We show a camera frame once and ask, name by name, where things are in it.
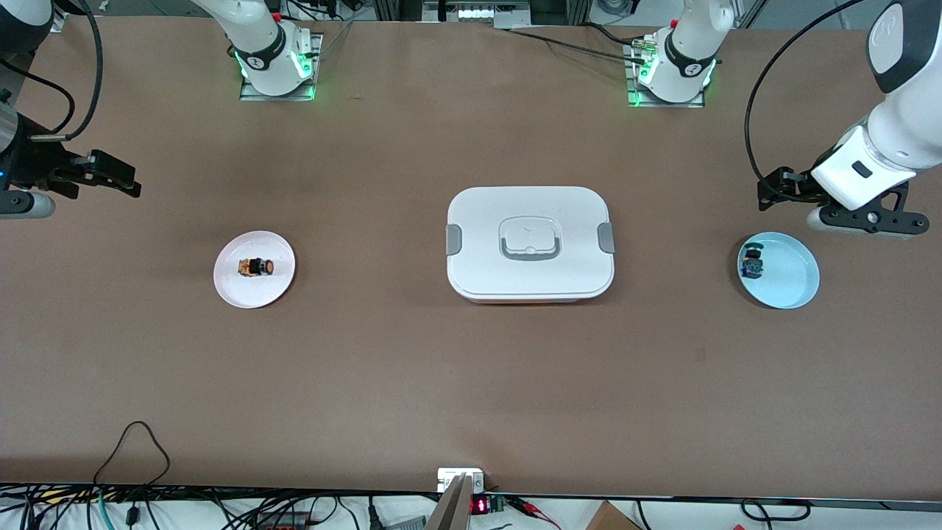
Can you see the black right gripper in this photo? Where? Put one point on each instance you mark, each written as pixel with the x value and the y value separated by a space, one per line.
pixel 31 160

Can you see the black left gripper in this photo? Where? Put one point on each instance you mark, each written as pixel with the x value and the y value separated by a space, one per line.
pixel 796 185

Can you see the orange push-button switch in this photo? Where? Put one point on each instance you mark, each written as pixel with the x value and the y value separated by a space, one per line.
pixel 256 267

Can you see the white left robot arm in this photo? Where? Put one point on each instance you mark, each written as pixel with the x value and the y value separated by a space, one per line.
pixel 905 125

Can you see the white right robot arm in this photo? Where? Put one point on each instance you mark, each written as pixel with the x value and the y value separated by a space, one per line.
pixel 265 44

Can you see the white lunch box grey clips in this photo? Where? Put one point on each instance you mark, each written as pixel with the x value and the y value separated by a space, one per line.
pixel 530 221

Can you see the small white box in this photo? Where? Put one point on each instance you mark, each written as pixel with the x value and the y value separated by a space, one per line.
pixel 449 477

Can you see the light blue round plate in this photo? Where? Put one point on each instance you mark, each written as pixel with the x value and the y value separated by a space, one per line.
pixel 791 272

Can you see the pink round plate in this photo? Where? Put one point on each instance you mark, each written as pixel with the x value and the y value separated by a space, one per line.
pixel 254 291

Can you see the white lit panel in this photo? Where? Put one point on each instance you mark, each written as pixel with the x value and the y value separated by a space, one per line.
pixel 486 12

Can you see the brown cardboard piece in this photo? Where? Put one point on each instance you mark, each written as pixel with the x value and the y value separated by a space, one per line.
pixel 611 519

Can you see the orange connector strip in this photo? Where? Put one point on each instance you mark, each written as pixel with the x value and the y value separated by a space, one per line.
pixel 283 523

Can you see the red clip leads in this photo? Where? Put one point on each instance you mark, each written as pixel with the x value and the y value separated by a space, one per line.
pixel 537 515

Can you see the green terminal board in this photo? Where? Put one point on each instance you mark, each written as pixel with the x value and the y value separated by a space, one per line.
pixel 498 503

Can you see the black power plug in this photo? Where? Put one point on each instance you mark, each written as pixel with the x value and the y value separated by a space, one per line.
pixel 374 514

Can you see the red digit display module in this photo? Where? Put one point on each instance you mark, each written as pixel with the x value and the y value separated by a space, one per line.
pixel 480 506

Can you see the aluminium profile bar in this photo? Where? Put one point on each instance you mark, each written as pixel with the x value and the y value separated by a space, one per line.
pixel 452 508

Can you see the blue green push-button switch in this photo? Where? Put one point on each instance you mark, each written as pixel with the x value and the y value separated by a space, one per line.
pixel 752 263

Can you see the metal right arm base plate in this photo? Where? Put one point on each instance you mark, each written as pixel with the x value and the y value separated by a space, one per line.
pixel 246 94

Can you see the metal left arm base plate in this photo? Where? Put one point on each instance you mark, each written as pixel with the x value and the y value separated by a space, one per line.
pixel 634 101

